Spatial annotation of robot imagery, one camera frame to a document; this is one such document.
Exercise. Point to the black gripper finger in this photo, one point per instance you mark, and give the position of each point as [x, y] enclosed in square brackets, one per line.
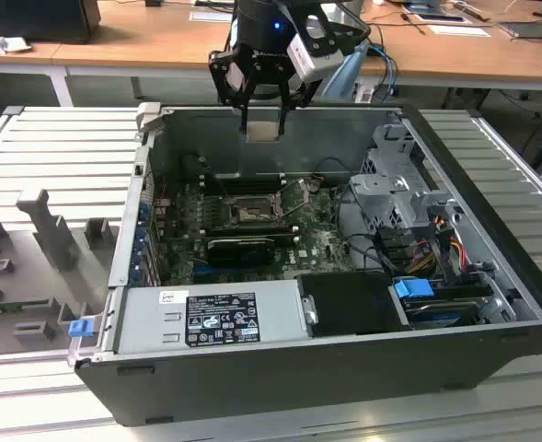
[244, 120]
[282, 124]

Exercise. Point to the square CPU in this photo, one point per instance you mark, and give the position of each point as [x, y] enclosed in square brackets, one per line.
[262, 132]

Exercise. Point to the black RAM slot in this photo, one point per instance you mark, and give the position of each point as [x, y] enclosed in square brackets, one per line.
[247, 184]
[252, 230]

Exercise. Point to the CPU socket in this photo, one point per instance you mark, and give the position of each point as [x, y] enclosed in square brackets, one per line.
[252, 212]

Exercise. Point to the white paper sheet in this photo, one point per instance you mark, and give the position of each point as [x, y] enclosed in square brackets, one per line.
[211, 16]
[459, 30]

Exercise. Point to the wooden desk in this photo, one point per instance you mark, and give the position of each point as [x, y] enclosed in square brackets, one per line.
[160, 41]
[13, 57]

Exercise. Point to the silver metal drive cage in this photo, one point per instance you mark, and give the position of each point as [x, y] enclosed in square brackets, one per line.
[381, 184]

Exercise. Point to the black graphics card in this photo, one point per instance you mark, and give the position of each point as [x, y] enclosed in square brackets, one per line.
[238, 253]

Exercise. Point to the green motherboard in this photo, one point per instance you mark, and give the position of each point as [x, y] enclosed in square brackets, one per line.
[316, 258]

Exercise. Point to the black power supply label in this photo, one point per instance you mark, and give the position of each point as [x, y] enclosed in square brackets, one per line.
[222, 320]

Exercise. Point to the blue disk carrier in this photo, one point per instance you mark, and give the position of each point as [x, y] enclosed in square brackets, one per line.
[411, 290]

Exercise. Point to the black computer tower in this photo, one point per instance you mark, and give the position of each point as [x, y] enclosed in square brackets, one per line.
[36, 18]

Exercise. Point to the grey power supply unit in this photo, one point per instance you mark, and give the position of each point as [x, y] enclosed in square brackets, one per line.
[141, 322]

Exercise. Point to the grey parts rack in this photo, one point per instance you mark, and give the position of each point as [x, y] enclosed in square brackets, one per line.
[45, 258]

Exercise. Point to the hard disk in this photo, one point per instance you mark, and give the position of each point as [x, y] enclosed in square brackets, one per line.
[441, 313]

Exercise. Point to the crumpled white paper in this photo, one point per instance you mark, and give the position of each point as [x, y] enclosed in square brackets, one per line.
[3, 41]

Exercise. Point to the black open PC case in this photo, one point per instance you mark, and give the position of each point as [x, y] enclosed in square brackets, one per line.
[298, 387]

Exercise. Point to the dark notebook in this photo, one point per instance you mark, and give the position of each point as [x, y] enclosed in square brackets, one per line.
[528, 30]

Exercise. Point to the blue plastic case latch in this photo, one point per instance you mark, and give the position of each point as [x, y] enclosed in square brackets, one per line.
[79, 329]

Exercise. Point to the green RAM stick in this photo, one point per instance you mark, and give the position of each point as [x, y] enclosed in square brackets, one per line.
[13, 305]

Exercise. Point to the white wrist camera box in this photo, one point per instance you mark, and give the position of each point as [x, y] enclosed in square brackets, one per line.
[314, 57]

